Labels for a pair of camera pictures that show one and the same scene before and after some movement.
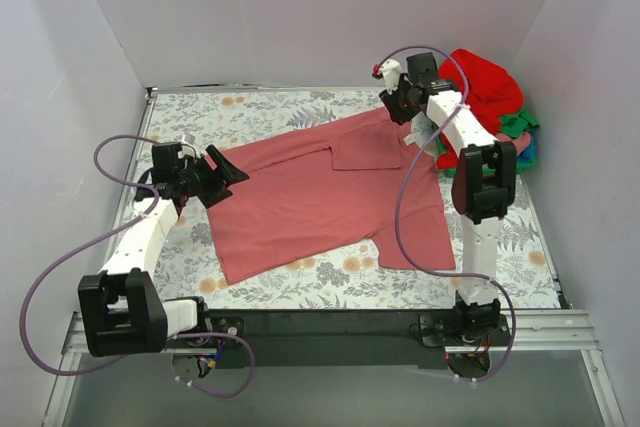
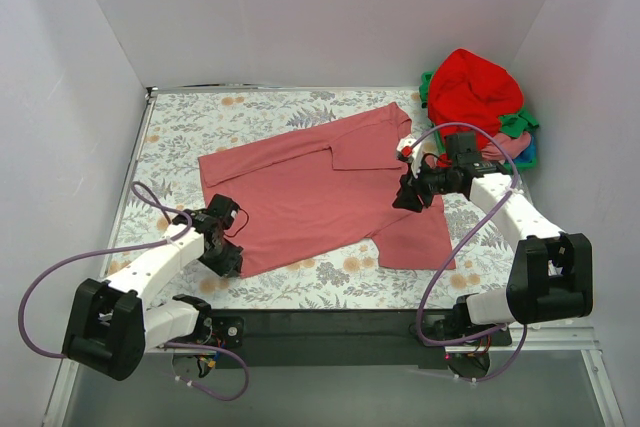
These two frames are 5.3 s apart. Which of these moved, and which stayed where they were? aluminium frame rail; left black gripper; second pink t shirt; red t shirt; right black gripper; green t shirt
Moved: left black gripper; right black gripper
Stayed: aluminium frame rail; second pink t shirt; red t shirt; green t shirt
